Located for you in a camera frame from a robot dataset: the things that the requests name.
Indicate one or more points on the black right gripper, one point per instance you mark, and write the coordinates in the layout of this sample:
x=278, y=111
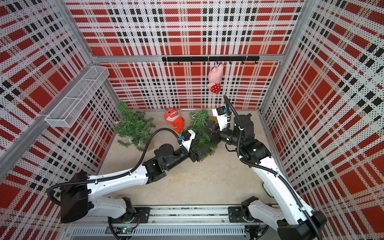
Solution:
x=214, y=136

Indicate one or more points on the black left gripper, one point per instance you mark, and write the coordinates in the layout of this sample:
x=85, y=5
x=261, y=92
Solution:
x=193, y=155

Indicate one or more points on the green christmas tree wooden base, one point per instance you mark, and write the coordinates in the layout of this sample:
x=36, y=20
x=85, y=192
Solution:
x=134, y=128

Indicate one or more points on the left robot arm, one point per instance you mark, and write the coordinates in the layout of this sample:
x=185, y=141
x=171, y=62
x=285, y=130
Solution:
x=85, y=196

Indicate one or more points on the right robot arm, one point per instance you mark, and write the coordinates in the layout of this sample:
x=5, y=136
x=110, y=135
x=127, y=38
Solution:
x=294, y=219

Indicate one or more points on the red plush monster toy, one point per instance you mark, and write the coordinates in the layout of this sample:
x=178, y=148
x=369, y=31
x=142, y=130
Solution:
x=173, y=116

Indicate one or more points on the teal alarm clock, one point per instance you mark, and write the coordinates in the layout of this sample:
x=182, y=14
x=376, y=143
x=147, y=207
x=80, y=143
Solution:
x=266, y=189

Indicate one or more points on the pink plush pig toy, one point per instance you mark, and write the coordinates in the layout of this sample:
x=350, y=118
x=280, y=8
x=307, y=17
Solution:
x=215, y=77

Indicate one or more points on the green circuit board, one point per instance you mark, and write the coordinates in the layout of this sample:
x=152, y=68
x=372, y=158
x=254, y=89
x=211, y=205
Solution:
x=125, y=231

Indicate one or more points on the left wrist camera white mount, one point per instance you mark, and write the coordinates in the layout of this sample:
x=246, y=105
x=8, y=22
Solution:
x=185, y=140

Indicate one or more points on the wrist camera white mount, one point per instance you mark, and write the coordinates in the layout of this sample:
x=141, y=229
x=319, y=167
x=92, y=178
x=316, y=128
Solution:
x=185, y=140
x=224, y=113

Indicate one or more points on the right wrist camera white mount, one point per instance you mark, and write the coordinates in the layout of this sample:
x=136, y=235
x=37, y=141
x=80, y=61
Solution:
x=224, y=113

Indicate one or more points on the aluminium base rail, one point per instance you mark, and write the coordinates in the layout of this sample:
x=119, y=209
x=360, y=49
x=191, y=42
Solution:
x=172, y=221

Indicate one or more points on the black hook rail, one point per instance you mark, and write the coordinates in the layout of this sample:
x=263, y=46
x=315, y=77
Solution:
x=216, y=59

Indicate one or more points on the white wire mesh basket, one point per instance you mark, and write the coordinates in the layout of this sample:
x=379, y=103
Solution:
x=68, y=110

